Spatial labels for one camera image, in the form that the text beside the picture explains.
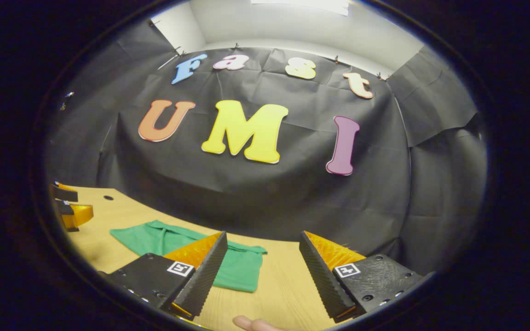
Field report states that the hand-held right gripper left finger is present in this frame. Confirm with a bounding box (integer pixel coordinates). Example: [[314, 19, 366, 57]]
[[104, 231, 229, 321]]

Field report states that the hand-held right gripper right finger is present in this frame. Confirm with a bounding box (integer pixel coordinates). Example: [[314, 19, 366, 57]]
[[299, 231, 424, 323]]

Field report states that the green T-shirt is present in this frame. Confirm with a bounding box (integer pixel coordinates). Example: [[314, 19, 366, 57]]
[[109, 220, 268, 293]]

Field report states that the black backdrop cloth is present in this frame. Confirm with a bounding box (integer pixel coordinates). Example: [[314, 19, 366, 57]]
[[44, 18, 489, 276]]

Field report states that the ceiling light panel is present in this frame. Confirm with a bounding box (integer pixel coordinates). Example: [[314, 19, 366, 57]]
[[250, 0, 349, 17]]

